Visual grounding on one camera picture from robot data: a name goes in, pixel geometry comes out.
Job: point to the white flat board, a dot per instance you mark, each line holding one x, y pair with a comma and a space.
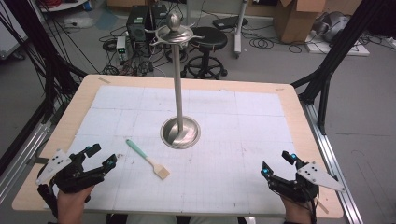
358, 49

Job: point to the aluminium rail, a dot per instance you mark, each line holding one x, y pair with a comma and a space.
330, 155
21, 158

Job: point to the white metal stand leg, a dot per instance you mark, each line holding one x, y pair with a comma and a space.
238, 31

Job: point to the person's right hand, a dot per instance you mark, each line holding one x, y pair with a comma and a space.
295, 211

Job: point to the steel rack stand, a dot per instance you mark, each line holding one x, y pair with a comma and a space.
178, 102

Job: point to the black computer tower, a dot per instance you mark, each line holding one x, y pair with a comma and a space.
137, 21

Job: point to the small grey power supply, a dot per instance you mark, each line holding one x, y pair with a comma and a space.
121, 46

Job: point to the brown cardboard box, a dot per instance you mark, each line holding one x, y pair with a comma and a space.
295, 21

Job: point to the person's left hand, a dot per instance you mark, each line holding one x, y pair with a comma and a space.
71, 205

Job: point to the black round stool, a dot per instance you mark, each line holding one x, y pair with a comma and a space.
207, 37

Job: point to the thin wooden stick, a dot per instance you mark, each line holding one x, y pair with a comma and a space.
323, 207

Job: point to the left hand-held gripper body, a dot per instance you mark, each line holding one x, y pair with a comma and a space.
76, 179

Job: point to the black metal frame stand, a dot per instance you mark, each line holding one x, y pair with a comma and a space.
51, 71
336, 53

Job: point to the small brown tape piece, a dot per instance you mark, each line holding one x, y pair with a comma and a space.
280, 89

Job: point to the dark tape piece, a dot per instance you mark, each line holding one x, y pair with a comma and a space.
39, 160

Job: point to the brown tape strip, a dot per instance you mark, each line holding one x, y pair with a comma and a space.
104, 80

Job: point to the grey round appliance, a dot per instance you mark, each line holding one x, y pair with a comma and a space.
334, 26

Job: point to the flat black device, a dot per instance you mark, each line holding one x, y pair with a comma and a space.
229, 22

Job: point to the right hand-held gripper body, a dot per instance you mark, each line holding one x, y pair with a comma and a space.
306, 188

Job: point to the white cabinet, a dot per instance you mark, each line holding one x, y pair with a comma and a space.
9, 34

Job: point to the white gridded paper mat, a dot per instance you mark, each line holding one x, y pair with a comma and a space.
218, 174

